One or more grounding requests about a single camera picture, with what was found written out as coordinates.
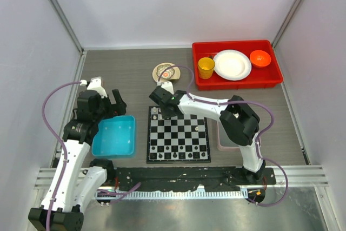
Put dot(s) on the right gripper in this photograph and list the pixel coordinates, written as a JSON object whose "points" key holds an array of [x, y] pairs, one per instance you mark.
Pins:
{"points": [[165, 115]]}

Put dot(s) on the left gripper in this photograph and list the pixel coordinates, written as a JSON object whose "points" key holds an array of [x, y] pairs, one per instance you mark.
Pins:
{"points": [[115, 110]]}

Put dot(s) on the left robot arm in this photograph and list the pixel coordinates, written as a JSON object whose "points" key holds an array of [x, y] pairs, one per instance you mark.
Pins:
{"points": [[66, 200]]}

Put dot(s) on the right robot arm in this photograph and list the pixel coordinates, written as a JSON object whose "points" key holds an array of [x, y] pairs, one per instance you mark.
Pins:
{"points": [[238, 120]]}

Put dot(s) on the black white chess board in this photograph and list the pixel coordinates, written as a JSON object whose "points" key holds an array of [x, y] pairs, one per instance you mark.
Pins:
{"points": [[175, 132]]}

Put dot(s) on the beige saucer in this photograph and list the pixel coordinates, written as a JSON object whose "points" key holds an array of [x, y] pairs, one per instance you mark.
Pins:
{"points": [[176, 76]]}

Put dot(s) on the patterned small bowl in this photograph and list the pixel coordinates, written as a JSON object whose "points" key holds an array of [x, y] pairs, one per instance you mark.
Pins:
{"points": [[165, 71]]}

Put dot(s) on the blue plastic tray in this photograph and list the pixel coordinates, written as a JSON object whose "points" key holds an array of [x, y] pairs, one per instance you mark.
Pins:
{"points": [[116, 138]]}

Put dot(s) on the yellow plastic cup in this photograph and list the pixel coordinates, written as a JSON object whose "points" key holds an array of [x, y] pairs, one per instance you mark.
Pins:
{"points": [[205, 67]]}

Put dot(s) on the silver metal tray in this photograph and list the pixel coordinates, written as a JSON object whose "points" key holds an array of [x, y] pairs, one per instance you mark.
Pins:
{"points": [[224, 143]]}

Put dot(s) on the white paper plate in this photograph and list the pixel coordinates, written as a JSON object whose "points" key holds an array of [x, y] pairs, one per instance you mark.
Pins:
{"points": [[232, 65]]}

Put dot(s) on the orange plastic bowl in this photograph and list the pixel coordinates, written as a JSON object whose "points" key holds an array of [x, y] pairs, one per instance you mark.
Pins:
{"points": [[260, 58]]}

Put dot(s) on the red plastic bin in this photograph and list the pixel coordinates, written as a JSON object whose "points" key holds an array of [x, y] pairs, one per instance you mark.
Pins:
{"points": [[259, 78]]}

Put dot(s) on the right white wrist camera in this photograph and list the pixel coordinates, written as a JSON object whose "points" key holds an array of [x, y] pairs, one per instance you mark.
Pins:
{"points": [[168, 86]]}

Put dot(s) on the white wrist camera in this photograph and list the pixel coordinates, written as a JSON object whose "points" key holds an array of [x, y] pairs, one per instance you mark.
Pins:
{"points": [[168, 86], [95, 84]]}

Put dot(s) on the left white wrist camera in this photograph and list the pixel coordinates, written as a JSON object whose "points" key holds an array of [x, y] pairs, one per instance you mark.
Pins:
{"points": [[95, 84]]}

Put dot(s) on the black mounting base plate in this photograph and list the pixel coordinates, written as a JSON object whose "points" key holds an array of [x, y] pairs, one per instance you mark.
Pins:
{"points": [[184, 179]]}

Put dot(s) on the aluminium frame rail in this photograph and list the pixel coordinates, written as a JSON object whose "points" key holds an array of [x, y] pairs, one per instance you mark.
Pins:
{"points": [[298, 176]]}

